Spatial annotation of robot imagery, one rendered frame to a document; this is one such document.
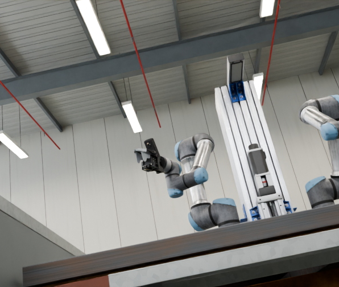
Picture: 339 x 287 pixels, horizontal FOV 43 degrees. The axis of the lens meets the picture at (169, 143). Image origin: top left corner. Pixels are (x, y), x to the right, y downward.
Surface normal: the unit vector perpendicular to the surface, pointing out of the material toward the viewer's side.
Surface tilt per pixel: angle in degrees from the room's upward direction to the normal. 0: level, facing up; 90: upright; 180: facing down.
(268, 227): 90
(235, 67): 180
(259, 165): 90
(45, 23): 180
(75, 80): 90
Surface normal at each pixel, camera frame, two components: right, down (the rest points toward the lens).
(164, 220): -0.11, -0.40
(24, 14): 0.18, 0.89
